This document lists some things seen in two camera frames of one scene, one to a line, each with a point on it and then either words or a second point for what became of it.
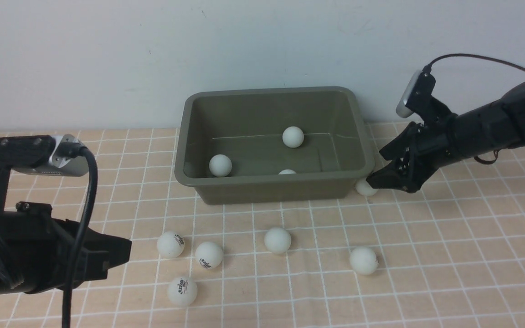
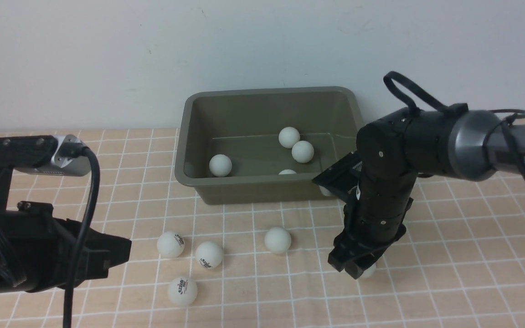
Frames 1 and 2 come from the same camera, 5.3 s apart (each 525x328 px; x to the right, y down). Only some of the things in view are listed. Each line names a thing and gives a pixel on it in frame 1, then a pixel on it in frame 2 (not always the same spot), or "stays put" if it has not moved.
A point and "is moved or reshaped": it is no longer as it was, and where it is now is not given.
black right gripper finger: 400,141 to 353,269
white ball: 171,244 stays put
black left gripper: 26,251 stays put
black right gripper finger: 391,177 to 338,259
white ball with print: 293,137 stays put
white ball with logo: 208,255 stays put
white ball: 220,165 stays put
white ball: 365,188 is moved or reshaped
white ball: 182,290 stays put
